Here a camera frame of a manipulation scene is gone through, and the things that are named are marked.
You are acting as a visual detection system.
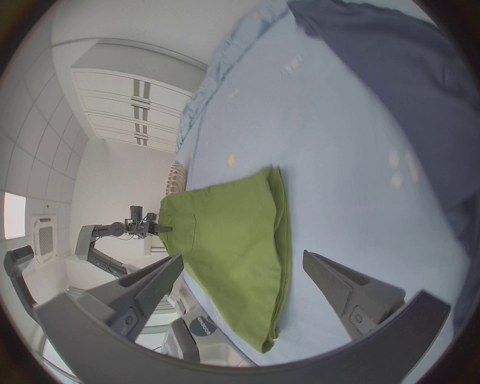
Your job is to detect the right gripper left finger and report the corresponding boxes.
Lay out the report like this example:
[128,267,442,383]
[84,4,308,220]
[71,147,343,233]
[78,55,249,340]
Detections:
[78,254,185,342]

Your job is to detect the white wardrobe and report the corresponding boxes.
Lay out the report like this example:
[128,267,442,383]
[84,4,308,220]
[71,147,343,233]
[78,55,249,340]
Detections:
[70,37,209,152]

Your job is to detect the pale blue quilt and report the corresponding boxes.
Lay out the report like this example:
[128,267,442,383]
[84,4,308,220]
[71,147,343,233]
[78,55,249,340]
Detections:
[175,0,290,152]

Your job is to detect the dark blue garment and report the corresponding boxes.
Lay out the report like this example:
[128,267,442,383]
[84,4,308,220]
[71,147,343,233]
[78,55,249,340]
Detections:
[288,0,480,212]

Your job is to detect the ceiling air conditioner vent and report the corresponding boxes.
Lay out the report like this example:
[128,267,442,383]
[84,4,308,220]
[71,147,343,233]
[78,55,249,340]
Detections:
[31,214,59,269]

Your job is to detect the green shorts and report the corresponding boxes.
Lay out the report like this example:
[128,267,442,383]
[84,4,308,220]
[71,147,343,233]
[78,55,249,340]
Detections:
[159,166,293,354]

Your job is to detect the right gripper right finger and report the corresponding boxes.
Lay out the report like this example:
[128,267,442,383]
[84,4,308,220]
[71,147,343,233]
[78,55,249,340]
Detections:
[302,249,407,341]

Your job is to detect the ceiling light panel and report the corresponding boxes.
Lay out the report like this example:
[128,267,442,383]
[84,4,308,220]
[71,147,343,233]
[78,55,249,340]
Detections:
[4,192,26,240]

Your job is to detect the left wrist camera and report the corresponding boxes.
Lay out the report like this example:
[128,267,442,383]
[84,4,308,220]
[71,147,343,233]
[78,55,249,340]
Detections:
[129,205,158,223]

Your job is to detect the round woven basket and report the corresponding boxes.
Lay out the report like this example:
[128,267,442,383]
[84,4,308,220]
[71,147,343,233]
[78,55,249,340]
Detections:
[163,160,187,196]

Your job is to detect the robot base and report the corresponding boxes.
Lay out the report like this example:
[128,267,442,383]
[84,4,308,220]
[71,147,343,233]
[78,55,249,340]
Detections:
[159,277,259,368]

